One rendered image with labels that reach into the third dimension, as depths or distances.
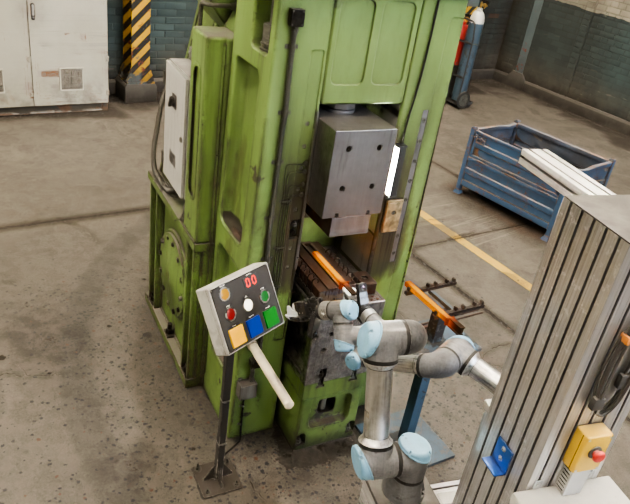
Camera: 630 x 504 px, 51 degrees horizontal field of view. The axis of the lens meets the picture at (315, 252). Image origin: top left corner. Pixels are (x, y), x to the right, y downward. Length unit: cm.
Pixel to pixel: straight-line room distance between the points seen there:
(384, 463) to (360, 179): 121
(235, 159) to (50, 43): 477
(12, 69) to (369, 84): 534
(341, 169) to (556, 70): 896
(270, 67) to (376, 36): 47
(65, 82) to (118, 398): 464
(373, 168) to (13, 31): 533
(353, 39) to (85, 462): 236
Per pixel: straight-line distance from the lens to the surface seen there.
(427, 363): 265
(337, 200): 286
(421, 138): 315
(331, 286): 312
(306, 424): 355
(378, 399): 220
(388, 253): 337
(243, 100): 307
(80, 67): 784
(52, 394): 398
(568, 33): 1147
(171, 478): 350
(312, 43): 271
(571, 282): 181
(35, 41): 767
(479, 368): 272
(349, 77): 284
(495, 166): 676
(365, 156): 284
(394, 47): 292
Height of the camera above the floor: 264
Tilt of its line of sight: 29 degrees down
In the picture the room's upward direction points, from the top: 9 degrees clockwise
